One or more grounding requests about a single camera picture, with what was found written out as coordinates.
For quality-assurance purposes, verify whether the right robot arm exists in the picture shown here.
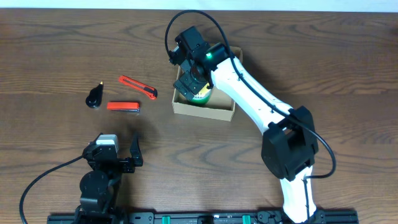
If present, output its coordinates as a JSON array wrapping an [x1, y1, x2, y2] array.
[[169, 27, 318, 223]]

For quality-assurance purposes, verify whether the red utility knife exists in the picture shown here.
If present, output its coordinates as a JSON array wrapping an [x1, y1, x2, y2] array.
[[119, 75, 157, 100]]

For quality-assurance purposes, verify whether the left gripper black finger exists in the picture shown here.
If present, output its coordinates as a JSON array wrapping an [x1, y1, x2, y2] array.
[[90, 133, 104, 145], [129, 134, 144, 167]]

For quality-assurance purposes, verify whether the yellow sticky note pad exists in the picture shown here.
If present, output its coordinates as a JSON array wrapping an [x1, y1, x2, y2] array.
[[194, 83, 212, 100]]

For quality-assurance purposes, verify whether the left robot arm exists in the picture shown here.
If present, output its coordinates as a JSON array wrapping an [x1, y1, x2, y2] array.
[[73, 133, 144, 224]]

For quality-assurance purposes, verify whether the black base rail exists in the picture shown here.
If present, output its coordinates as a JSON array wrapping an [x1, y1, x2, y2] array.
[[47, 210, 359, 224]]

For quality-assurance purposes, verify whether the black correction tape dispenser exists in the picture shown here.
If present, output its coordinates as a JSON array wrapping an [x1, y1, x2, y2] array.
[[85, 81, 104, 109]]

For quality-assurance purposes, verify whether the green tape roll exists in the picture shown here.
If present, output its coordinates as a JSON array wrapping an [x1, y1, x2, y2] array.
[[187, 92, 212, 105]]

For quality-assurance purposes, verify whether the brown cardboard box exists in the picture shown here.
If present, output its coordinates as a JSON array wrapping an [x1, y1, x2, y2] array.
[[172, 45, 243, 123]]

